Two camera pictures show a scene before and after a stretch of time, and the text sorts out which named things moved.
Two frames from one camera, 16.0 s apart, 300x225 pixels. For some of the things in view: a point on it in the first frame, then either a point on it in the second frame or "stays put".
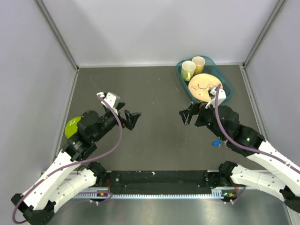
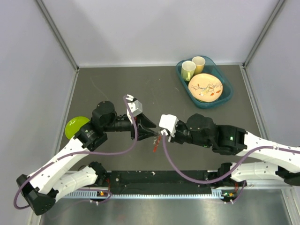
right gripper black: x=186 y=114 -> x=175 y=138
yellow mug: x=199 y=63 stays put
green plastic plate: x=71 y=127 stays put
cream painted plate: x=200 y=85 stays put
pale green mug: x=187 y=70 stays put
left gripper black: x=131 y=119 -> x=141 y=122
